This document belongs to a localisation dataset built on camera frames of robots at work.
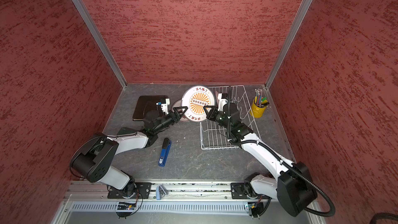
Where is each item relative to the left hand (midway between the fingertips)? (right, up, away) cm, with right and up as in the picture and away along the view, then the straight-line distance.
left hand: (187, 112), depth 83 cm
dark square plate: (-35, +4, +30) cm, 46 cm away
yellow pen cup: (+43, -1, +14) cm, 45 cm away
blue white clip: (-12, -38, -10) cm, 41 cm away
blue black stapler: (-13, -20, +3) cm, 24 cm away
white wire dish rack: (+15, -15, +9) cm, 23 cm away
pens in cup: (+45, +6, +15) cm, 48 cm away
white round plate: (-9, +4, +25) cm, 27 cm away
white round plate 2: (+4, +8, -2) cm, 9 cm away
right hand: (+8, +2, -5) cm, 10 cm away
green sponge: (-39, -12, +9) cm, 42 cm away
